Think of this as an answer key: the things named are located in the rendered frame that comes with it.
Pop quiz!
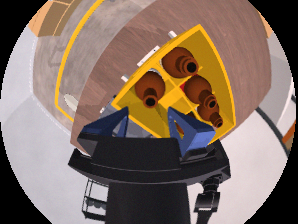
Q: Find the yellow divided crate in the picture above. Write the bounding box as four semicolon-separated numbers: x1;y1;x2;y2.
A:
111;24;236;145

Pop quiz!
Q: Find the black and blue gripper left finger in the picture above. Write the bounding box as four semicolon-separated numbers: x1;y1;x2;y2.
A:
81;106;129;137

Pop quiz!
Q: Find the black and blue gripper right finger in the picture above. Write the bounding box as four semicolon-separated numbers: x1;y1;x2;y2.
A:
167;106;216;158

